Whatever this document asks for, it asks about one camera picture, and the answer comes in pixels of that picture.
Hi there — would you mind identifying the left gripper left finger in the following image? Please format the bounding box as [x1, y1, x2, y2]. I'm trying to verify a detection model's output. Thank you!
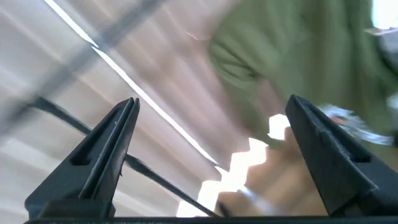
[24, 96, 141, 219]

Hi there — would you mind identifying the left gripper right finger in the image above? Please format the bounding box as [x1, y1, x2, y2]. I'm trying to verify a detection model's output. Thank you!
[284, 93, 398, 218]

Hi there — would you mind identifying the green printed shirt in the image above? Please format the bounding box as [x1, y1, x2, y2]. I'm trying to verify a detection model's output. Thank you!
[207, 0, 398, 170]

